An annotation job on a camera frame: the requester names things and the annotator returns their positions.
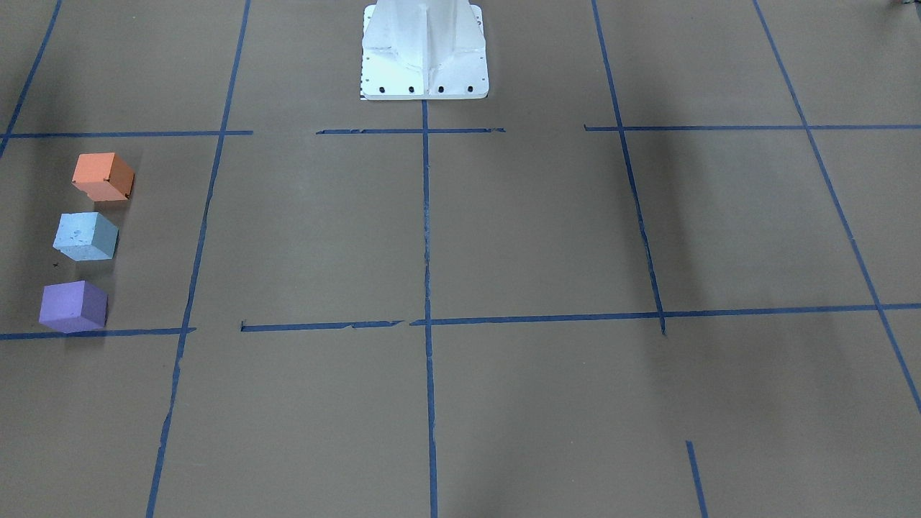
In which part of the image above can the light blue block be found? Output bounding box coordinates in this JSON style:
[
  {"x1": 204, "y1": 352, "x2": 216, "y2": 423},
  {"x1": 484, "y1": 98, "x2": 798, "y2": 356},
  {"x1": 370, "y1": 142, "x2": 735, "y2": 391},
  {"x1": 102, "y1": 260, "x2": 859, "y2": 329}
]
[{"x1": 52, "y1": 211, "x2": 119, "y2": 262}]

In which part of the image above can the orange block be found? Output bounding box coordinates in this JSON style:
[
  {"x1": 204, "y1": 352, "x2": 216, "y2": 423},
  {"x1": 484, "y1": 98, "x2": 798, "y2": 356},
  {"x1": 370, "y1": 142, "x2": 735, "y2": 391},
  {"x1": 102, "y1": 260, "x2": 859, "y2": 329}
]
[{"x1": 71, "y1": 152, "x2": 135, "y2": 202}]

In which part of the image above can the purple block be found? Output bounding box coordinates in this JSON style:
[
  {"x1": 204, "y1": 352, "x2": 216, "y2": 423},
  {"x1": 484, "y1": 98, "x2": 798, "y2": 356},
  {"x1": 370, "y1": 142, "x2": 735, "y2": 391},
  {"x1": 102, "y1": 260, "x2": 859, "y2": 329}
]
[{"x1": 37, "y1": 280, "x2": 108, "y2": 334}]

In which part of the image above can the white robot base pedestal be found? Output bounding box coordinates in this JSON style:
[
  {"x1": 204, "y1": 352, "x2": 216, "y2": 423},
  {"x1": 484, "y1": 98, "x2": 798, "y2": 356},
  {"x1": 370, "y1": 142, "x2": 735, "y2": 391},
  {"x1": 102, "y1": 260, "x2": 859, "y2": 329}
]
[{"x1": 360, "y1": 1, "x2": 490, "y2": 101}]

